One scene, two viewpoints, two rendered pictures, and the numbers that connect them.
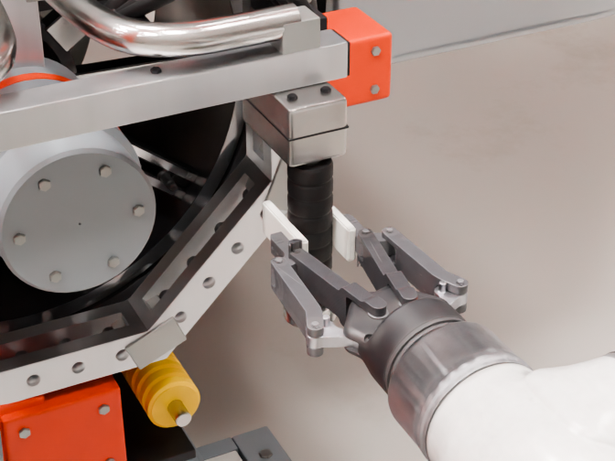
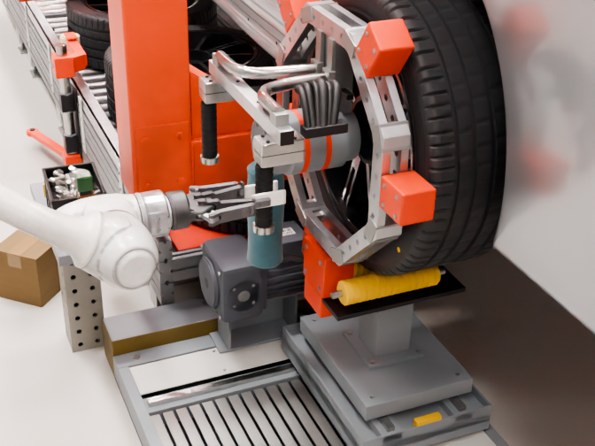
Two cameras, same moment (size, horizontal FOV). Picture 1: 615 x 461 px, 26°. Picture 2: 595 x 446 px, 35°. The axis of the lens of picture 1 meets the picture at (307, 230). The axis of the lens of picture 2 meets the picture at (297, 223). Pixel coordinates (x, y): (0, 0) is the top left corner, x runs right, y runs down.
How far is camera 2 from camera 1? 196 cm
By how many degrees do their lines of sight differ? 76
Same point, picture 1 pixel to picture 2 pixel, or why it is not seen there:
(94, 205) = not seen: hidden behind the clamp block
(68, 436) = (313, 262)
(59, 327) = (339, 228)
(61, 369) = (319, 235)
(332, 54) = (276, 133)
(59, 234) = not seen: hidden behind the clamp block
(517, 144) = not seen: outside the picture
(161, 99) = (251, 109)
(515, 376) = (127, 198)
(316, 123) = (256, 147)
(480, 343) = (149, 196)
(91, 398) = (319, 254)
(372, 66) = (396, 204)
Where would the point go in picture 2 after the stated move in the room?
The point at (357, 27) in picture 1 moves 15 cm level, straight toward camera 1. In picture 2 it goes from (407, 187) to (328, 181)
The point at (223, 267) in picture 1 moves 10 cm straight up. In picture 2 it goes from (353, 246) to (356, 204)
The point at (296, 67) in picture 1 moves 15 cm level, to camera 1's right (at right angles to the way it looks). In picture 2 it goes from (271, 128) to (264, 163)
